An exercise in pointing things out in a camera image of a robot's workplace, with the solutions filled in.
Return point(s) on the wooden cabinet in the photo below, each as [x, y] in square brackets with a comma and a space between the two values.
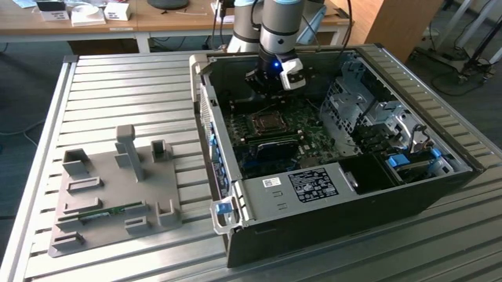
[399, 29]

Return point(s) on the white printed box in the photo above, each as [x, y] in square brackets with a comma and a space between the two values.
[55, 15]
[116, 12]

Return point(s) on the CPU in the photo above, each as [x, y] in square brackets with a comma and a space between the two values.
[269, 122]

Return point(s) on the wheeled equipment stand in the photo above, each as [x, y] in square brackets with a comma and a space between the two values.
[473, 63]

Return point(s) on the pale blue teach pendant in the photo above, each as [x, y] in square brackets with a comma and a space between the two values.
[315, 23]

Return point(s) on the small black device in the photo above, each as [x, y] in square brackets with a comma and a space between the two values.
[51, 6]

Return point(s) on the blue latch tab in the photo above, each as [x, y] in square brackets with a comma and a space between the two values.
[223, 209]

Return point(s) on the green motherboard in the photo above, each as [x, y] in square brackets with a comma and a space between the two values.
[314, 138]

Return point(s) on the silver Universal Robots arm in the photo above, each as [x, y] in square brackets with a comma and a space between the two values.
[278, 32]

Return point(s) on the green RAM stick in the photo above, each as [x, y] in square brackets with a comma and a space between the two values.
[102, 213]

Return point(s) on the grey power supply unit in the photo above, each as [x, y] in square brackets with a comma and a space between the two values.
[270, 202]

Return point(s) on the wooden desk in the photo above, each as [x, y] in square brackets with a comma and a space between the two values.
[156, 17]

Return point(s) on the blue expansion slot clip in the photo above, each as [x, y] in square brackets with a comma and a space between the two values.
[214, 141]

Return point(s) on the open black PC case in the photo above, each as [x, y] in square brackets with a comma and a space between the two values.
[333, 229]

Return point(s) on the small blue clip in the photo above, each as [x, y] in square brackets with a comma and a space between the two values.
[437, 153]

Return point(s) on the CPU socket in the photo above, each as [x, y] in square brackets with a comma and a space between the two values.
[274, 131]

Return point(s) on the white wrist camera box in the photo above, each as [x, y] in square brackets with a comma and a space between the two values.
[291, 79]

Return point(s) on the dark round object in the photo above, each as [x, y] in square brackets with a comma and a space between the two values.
[168, 3]

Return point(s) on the black RAM slot row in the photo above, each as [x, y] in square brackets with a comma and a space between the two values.
[270, 138]

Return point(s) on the grey parts rack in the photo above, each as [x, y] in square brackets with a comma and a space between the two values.
[114, 188]

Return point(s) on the pale blue paper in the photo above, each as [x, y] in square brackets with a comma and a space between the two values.
[23, 3]

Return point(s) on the blue disk carrier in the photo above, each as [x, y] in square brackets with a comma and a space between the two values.
[398, 162]

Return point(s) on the metal drive cage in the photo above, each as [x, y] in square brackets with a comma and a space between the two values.
[349, 108]

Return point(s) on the white round dish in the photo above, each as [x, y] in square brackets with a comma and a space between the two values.
[88, 16]

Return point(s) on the black graphics card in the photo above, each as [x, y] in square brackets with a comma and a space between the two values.
[277, 151]

